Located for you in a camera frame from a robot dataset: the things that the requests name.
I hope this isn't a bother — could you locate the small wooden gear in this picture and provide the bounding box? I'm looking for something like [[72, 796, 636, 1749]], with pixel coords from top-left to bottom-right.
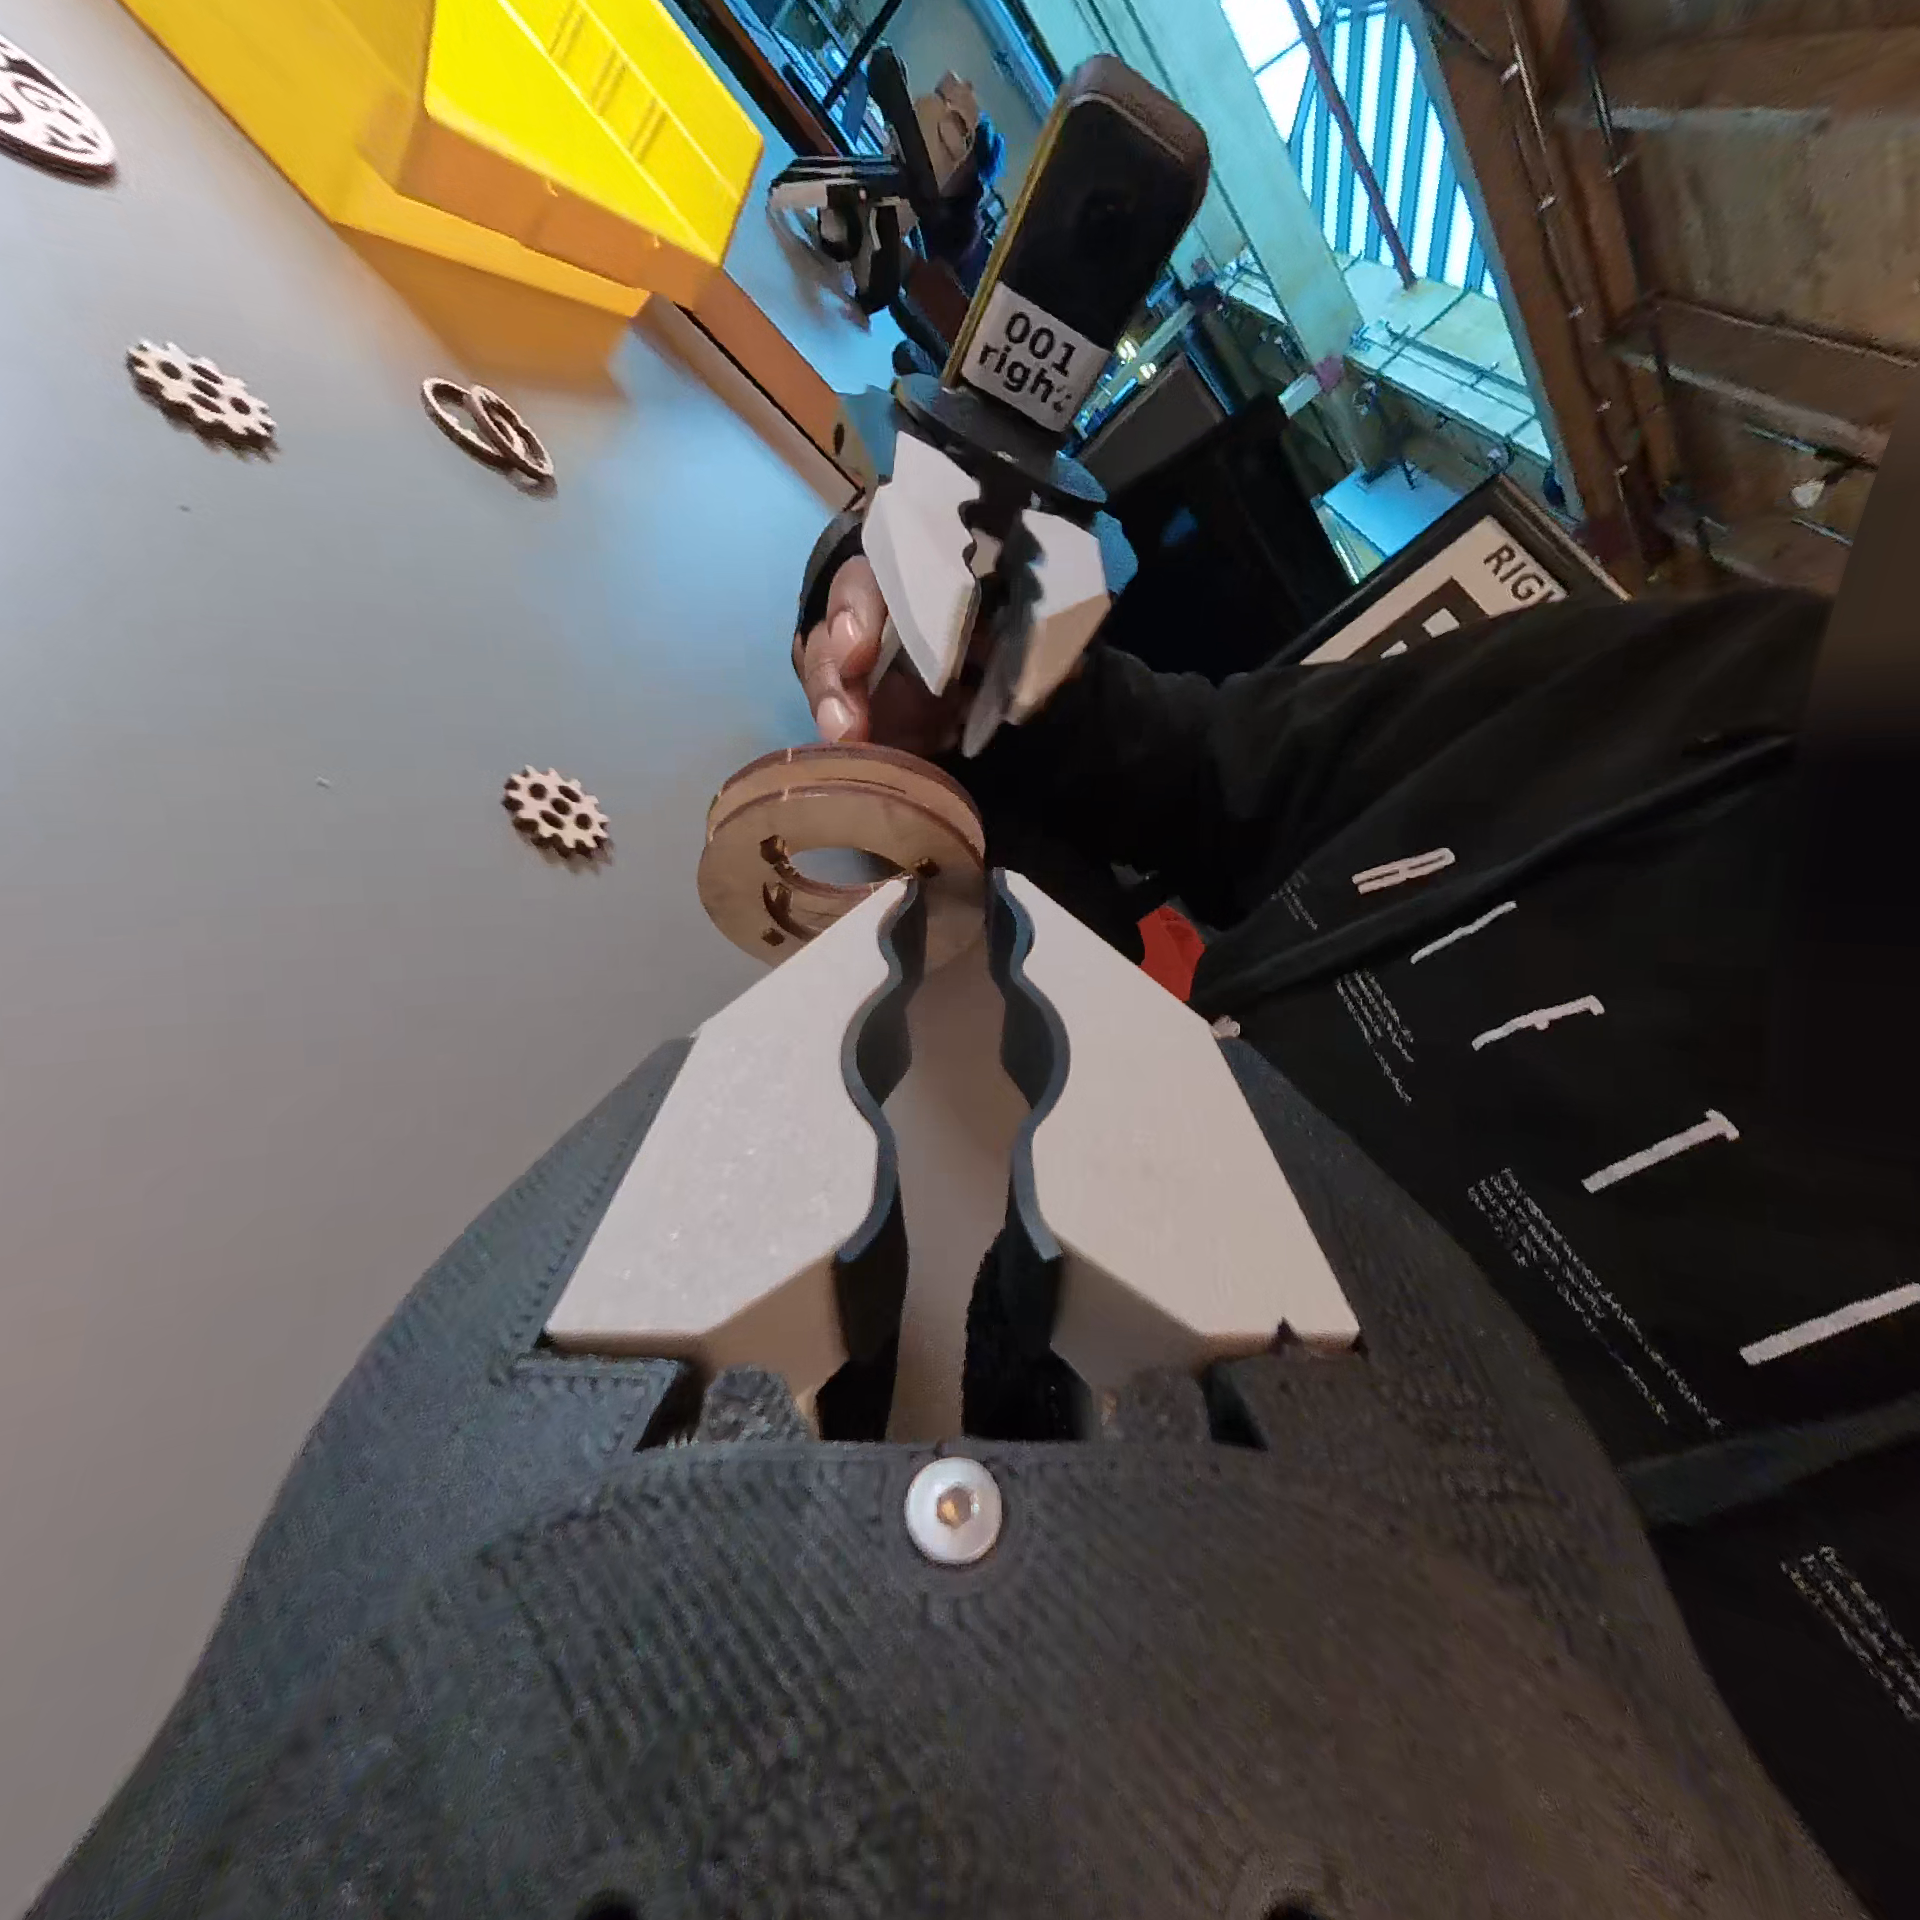
[[498, 766, 617, 868], [123, 342, 282, 454]]

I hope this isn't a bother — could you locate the wooden ring base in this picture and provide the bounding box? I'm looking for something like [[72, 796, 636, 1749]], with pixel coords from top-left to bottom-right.
[[695, 745, 994, 978]]

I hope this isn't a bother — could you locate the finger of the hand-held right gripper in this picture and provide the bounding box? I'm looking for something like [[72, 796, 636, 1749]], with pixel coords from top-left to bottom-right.
[[962, 518, 1117, 754], [855, 442, 995, 701]]

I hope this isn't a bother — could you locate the person's right forearm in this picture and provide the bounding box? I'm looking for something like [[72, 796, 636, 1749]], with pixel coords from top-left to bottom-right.
[[962, 594, 1817, 926]]

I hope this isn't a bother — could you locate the yellow plastic bin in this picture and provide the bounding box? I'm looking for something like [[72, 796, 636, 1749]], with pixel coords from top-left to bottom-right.
[[118, 0, 762, 322]]

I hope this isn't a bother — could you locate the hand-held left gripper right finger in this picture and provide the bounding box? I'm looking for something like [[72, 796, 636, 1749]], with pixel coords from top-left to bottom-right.
[[994, 868, 1367, 1378]]

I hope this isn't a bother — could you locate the person's right hand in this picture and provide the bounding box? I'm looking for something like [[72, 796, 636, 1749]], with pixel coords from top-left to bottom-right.
[[789, 552, 964, 754]]

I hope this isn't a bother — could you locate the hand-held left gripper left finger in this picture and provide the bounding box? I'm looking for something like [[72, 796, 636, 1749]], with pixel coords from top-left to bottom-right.
[[548, 873, 924, 1411]]

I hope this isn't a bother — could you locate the swirl-cut wooden disc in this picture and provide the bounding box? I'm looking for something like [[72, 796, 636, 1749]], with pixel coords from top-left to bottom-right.
[[0, 35, 118, 190]]

